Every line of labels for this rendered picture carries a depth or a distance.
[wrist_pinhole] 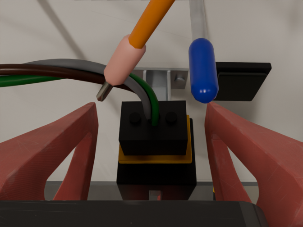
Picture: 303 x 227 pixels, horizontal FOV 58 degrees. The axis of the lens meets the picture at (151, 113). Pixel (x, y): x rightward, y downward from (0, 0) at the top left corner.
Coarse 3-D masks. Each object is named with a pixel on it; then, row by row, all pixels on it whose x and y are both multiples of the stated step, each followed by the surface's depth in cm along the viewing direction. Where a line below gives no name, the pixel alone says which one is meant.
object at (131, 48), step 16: (160, 0) 4; (144, 16) 4; (160, 16) 4; (144, 32) 4; (128, 48) 4; (144, 48) 5; (112, 64) 5; (128, 64) 5; (112, 80) 5; (96, 96) 6
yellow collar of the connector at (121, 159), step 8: (120, 152) 14; (120, 160) 13; (128, 160) 13; (136, 160) 13; (144, 160) 13; (152, 160) 13; (160, 160) 13; (168, 160) 13; (176, 160) 13; (184, 160) 13
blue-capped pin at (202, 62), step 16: (192, 0) 10; (192, 16) 9; (192, 32) 9; (192, 48) 8; (208, 48) 8; (192, 64) 8; (208, 64) 8; (192, 80) 8; (208, 80) 8; (208, 96) 8
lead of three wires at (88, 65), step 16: (0, 64) 7; (16, 64) 7; (32, 64) 7; (48, 64) 8; (64, 64) 8; (80, 64) 8; (96, 64) 8; (0, 80) 7; (16, 80) 8; (32, 80) 8; (48, 80) 8; (80, 80) 8; (96, 80) 8; (128, 80) 9; (144, 96) 10; (144, 112) 11
